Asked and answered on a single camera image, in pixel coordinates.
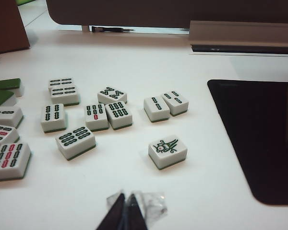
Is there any grey fabric desk divider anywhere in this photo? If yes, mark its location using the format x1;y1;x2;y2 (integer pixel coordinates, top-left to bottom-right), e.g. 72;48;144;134
45;0;288;29

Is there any green stick bamboo mahjong tile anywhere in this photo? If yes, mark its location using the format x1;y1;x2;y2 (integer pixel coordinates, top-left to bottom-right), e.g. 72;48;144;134
0;106;24;129

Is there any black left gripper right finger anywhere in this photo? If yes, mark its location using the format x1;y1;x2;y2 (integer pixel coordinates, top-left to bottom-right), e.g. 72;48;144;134
121;191;169;230

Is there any bamboo tile single red stick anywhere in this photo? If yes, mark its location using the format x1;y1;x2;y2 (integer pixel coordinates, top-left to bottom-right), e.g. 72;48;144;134
84;103;110;132

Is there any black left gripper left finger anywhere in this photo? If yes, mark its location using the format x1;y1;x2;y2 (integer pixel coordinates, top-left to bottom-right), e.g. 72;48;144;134
96;189;126;230

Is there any three bamboo mahjong tile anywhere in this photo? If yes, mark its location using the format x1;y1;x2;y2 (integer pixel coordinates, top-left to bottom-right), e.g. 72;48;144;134
161;90;190;117

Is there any dark brown box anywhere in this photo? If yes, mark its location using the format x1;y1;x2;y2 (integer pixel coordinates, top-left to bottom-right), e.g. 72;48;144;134
0;0;31;57

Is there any two bamboo mahjong tile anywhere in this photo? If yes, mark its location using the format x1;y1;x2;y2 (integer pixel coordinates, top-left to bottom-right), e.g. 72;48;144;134
144;96;171;124

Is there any green backed mahjong tile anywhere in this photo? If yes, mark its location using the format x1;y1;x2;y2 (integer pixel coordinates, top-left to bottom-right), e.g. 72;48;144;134
0;78;24;98
0;90;17;107

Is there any black rectangular desk mat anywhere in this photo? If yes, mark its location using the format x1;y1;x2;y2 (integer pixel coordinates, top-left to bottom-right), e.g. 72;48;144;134
207;79;288;207

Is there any eight bamboo mahjong tile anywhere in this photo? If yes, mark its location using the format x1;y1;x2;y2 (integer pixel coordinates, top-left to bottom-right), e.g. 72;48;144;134
97;84;129;104

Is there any bird print mahjong tile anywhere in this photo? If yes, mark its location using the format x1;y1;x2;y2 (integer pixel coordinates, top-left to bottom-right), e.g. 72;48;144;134
148;135;189;170

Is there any black handled screwdriver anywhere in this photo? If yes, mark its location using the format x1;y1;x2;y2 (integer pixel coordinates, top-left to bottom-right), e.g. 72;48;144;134
90;25;135;34

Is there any four-bamboo tile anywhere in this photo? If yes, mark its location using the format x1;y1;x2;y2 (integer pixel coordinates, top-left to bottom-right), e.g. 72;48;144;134
40;103;69;134

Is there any nine bamboo mahjong tile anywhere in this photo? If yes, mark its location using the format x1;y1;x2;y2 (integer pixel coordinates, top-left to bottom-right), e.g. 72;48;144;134
0;142;32;181
0;124;21;152

